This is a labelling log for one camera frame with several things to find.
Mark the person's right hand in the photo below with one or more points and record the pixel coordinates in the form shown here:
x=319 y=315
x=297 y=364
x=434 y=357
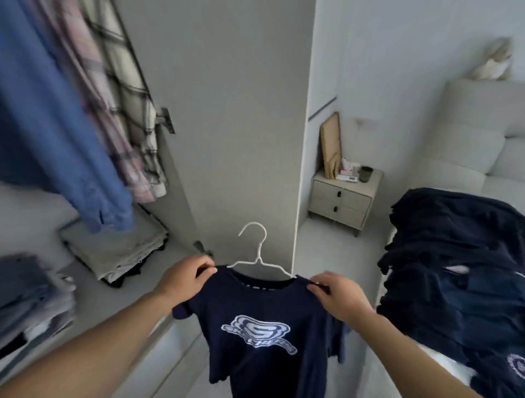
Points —
x=344 y=297

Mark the person's left hand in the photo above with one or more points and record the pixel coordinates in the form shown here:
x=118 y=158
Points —
x=184 y=279

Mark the black clothes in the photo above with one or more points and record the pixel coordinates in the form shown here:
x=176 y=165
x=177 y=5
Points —
x=123 y=281

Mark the light grey clothes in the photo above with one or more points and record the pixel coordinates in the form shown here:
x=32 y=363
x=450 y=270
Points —
x=110 y=246

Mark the navy Skechers tee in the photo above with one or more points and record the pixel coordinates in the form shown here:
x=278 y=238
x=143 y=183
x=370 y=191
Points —
x=266 y=369

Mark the navy Vacation logo t-shirt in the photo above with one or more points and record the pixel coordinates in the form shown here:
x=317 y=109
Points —
x=471 y=328

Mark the jeans stack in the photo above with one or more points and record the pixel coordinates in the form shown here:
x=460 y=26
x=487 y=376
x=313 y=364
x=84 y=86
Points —
x=24 y=287

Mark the white wardrobe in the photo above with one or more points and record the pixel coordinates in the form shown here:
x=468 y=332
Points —
x=225 y=102

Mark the cream plaid shirt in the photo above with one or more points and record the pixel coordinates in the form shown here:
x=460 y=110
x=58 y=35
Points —
x=123 y=74

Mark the pink plaid shirt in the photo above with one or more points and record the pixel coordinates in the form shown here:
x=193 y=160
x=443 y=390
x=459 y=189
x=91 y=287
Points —
x=94 y=82

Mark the blue denim shirt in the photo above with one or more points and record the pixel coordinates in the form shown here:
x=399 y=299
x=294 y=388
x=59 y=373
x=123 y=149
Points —
x=41 y=102

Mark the person's right forearm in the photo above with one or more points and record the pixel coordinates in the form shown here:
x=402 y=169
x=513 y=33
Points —
x=410 y=361

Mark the person's left forearm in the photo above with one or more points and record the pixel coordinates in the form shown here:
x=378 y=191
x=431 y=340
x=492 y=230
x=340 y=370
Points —
x=74 y=352

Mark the beige nightstand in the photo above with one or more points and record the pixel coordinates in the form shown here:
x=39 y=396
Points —
x=344 y=201

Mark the black cup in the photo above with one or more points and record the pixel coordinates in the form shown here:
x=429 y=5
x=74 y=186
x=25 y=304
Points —
x=366 y=174

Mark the bed with white bedspread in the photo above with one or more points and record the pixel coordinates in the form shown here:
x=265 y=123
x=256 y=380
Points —
x=451 y=365

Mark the tissue packet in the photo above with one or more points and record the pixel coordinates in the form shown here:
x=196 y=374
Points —
x=348 y=170

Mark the brown wooden board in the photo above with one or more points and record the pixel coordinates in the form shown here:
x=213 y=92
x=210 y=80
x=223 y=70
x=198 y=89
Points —
x=330 y=143

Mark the grey tufted headboard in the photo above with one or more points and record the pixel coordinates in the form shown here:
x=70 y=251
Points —
x=471 y=135

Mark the cream teddy bear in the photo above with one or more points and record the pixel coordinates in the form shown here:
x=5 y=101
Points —
x=494 y=61

